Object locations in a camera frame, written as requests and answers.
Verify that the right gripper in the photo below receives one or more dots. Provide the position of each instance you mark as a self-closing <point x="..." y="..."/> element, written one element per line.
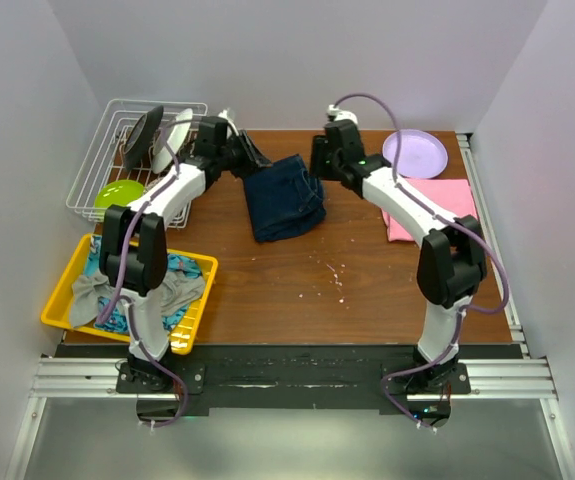
<point x="319" y="149"/>

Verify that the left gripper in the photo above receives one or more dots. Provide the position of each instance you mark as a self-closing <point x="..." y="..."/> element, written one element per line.
<point x="258" y="158"/>

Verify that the dark blue denim jeans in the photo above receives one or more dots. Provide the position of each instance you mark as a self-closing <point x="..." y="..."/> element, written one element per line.
<point x="284" y="201"/>

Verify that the pink t-shirt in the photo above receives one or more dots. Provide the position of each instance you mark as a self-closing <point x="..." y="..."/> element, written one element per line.
<point x="451" y="194"/>

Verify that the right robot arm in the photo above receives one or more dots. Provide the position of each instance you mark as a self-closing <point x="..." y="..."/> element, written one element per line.
<point x="451" y="262"/>

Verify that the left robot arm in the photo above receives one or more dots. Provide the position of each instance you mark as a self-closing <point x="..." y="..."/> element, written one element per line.
<point x="134" y="253"/>

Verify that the white plate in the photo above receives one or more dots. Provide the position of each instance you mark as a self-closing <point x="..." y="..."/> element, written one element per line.
<point x="172" y="136"/>

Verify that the lilac plastic plate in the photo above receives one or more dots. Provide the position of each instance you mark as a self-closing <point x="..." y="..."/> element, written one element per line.
<point x="422" y="155"/>

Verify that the green plastic bowl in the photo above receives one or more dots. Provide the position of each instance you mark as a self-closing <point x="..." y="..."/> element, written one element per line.
<point x="120" y="192"/>

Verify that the grey cloth garment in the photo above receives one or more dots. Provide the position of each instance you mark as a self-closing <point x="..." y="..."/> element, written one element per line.
<point x="92" y="293"/>

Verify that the blue patterned cloth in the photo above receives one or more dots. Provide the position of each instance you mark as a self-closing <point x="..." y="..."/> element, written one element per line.
<point x="175" y="263"/>

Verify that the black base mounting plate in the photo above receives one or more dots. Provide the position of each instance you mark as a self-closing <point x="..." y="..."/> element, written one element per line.
<point x="357" y="377"/>

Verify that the yellow plastic tray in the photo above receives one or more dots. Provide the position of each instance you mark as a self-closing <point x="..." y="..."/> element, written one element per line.
<point x="182" y="337"/>

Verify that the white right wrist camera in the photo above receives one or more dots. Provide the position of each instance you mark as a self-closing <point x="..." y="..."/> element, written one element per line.
<point x="336" y="113"/>

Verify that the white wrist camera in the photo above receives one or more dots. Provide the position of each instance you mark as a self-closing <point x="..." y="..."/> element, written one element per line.
<point x="229" y="116"/>
<point x="336" y="113"/>

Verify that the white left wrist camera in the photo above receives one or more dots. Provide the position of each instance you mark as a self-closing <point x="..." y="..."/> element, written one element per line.
<point x="229" y="116"/>

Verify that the white wire dish rack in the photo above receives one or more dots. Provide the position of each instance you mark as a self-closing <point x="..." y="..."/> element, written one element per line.
<point x="102" y="163"/>

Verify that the aluminium frame rail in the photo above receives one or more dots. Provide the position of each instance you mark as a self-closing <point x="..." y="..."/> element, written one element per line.
<point x="489" y="379"/>

